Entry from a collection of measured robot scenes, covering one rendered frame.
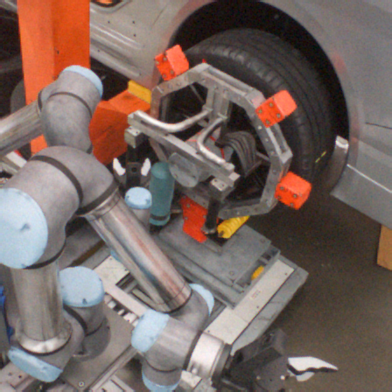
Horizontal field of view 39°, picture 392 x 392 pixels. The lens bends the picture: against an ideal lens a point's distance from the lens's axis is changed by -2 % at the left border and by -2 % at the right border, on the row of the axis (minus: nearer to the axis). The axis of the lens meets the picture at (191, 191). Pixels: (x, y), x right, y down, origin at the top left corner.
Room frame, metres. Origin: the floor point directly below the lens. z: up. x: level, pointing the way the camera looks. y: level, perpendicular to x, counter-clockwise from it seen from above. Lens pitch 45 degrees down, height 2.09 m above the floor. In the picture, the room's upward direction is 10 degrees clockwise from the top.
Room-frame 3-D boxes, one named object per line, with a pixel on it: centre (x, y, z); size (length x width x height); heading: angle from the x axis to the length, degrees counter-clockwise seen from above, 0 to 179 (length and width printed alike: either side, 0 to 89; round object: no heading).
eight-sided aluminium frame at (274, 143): (1.49, -0.05, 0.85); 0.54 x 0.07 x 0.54; 59
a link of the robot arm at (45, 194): (0.58, 0.25, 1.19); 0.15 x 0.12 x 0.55; 164
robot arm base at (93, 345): (0.71, 0.21, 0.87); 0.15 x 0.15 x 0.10
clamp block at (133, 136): (1.40, 0.20, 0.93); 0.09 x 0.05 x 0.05; 149
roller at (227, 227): (1.51, -0.21, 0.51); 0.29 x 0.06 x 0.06; 149
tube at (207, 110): (1.44, 0.09, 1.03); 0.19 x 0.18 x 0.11; 149
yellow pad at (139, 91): (1.98, 0.25, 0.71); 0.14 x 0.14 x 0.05; 59
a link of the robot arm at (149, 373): (0.52, -0.01, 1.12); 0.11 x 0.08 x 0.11; 164
